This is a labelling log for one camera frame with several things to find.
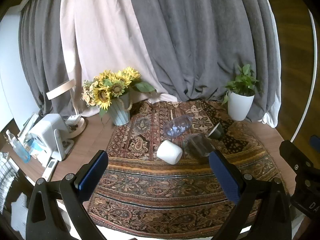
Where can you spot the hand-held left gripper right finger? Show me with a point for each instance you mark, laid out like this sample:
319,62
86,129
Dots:
225,175

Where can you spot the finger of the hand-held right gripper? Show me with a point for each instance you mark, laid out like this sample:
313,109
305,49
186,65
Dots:
292,155

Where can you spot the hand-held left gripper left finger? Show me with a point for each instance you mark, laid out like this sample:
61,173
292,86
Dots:
91,175

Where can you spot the white cup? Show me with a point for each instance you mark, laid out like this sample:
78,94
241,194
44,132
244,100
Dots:
169,152

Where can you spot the dark glass cup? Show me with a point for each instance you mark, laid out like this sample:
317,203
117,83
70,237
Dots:
198,146

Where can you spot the small dark green cup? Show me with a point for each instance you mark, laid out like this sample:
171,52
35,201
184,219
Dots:
217,132

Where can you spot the clear blue glass cup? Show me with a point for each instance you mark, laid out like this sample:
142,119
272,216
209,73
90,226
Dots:
178,126

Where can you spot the white remote control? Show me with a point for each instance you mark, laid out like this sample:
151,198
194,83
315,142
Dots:
50,168

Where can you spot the white power adapter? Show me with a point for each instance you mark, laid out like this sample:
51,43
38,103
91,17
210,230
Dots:
73,119

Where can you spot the white boxy device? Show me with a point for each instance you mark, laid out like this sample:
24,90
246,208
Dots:
46,132

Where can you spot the blue packet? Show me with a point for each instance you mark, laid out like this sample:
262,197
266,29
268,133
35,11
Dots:
35,146

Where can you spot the patterned brown table cloth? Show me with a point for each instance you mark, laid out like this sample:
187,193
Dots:
160,192

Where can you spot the white plant pot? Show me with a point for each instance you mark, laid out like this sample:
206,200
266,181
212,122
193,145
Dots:
239,106

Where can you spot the pale green ribbed bucket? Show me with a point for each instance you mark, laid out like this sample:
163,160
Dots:
121,111

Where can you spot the upright books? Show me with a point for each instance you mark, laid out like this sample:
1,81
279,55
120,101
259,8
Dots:
28,125

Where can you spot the striped white cloth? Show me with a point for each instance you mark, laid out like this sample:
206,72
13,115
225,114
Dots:
12,205

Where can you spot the green potted plant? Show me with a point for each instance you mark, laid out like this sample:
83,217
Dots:
241,82

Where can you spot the sunflower bouquet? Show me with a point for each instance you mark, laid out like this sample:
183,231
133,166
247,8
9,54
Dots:
110,87

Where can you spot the white desk lamp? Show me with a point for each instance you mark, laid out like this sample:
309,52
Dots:
61,90

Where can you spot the grey curtain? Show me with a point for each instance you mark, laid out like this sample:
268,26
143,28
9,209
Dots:
200,42
42,55

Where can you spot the pale pink curtain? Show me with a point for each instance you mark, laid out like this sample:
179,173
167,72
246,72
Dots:
100,30

